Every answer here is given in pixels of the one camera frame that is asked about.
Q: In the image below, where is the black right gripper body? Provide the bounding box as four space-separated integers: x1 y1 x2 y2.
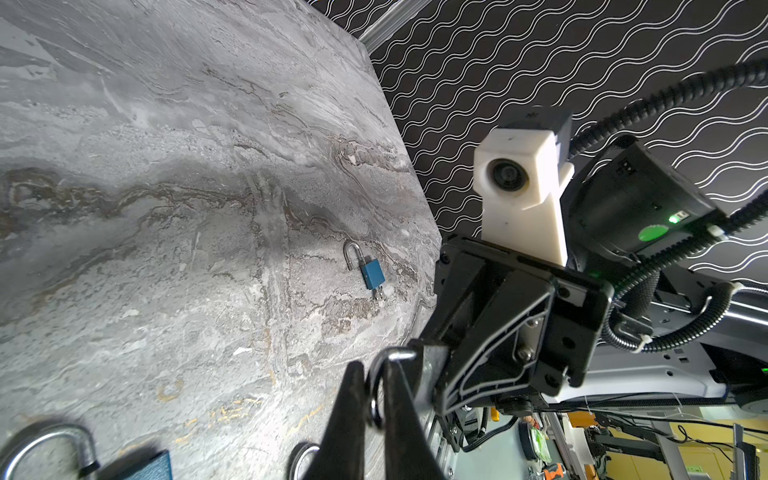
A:
408 234 614 450

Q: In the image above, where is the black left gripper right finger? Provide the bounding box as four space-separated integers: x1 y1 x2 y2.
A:
383 363 445 480

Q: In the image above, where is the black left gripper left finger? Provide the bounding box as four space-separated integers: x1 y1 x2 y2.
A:
304 361 366 479

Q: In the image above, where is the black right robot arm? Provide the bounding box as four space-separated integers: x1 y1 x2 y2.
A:
421 128 767 451

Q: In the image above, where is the blue padlock front large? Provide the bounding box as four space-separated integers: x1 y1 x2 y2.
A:
1 422 174 480

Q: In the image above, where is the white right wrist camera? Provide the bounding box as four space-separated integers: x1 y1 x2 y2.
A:
472 106 575 267

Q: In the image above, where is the aluminium corner frame post right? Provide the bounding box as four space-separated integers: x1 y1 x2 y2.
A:
358 0 431 53

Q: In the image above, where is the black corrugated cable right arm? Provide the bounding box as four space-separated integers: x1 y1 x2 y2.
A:
569 56 768 355

